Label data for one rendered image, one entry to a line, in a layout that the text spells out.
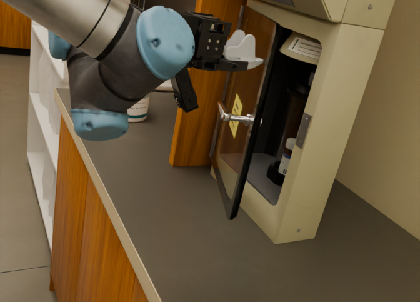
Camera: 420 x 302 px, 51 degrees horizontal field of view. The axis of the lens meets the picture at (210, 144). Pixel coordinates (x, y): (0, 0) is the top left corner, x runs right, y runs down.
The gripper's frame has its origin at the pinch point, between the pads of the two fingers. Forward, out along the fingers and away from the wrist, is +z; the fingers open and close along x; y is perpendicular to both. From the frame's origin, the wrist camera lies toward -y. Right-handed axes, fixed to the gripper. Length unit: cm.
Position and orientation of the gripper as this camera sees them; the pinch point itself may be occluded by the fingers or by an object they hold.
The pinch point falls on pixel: (255, 64)
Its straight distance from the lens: 81.6
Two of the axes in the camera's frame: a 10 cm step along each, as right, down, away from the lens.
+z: 8.8, -0.2, 4.8
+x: -4.4, -4.2, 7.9
